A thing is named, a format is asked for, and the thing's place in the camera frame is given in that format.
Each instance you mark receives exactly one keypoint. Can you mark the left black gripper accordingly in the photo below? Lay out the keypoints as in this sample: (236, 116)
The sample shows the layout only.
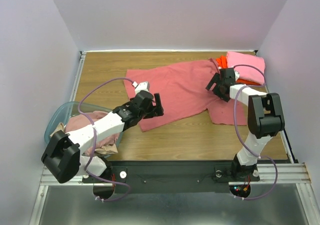
(159, 109)

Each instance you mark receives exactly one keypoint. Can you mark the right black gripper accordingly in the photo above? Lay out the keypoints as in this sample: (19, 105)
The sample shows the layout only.
(217, 84)

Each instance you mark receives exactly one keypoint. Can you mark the rose red t shirt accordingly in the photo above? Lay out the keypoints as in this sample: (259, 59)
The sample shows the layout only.
(182, 89)

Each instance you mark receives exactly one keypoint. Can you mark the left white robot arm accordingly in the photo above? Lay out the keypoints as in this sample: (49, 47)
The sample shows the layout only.
(64, 155)

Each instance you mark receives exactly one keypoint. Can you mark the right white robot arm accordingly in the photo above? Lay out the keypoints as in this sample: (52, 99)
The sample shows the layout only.
(265, 119)

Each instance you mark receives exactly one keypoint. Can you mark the folded orange t shirt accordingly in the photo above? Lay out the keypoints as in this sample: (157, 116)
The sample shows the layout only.
(222, 63)

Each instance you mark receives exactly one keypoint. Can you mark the folded pink t shirt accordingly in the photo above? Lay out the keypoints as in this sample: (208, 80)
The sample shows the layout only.
(250, 68)

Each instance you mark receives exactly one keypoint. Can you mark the beige t shirt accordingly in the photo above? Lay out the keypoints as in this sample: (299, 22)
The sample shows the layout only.
(103, 148)

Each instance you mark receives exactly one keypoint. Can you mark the dusty pink t shirt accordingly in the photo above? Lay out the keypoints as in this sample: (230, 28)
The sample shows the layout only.
(80, 121)

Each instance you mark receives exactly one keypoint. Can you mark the clear blue plastic bin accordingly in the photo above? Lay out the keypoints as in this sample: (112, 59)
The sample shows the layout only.
(69, 110)

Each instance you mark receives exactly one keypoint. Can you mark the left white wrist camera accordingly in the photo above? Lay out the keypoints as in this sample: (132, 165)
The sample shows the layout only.
(142, 86)

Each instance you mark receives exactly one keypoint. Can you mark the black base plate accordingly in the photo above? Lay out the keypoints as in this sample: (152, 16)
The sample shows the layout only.
(188, 176)

